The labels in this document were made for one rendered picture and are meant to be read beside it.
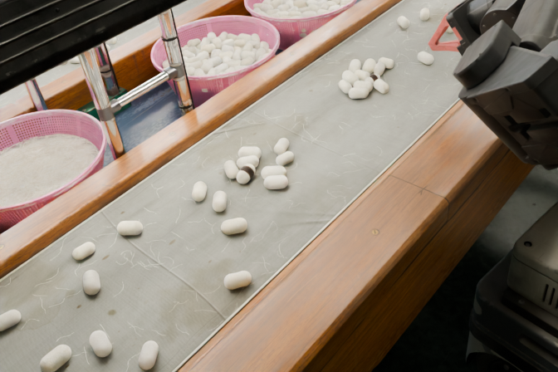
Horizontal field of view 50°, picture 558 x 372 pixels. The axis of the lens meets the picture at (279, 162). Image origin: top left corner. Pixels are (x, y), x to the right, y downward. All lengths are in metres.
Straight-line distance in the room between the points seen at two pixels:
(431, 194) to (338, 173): 0.15
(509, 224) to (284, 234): 1.19
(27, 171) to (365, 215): 0.58
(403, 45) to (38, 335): 0.84
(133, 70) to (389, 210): 0.70
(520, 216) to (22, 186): 1.43
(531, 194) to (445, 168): 1.17
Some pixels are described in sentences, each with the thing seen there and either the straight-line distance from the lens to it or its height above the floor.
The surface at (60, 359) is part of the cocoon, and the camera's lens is 0.75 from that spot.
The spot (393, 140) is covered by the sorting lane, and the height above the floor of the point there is 0.74.
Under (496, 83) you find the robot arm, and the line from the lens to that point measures 0.45.
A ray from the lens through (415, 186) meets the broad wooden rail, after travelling 0.85.
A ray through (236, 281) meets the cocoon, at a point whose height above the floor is 0.76.
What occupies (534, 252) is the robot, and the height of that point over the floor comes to 0.47.
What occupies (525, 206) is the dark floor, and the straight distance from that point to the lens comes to 2.00.
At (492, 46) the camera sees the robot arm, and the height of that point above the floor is 1.09.
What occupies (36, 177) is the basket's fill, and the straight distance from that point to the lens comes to 1.07.
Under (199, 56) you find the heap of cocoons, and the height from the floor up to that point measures 0.74.
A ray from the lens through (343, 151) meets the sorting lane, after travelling 0.95.
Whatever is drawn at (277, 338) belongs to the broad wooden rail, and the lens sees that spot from 0.68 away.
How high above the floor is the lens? 1.32
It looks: 38 degrees down
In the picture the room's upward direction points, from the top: 8 degrees counter-clockwise
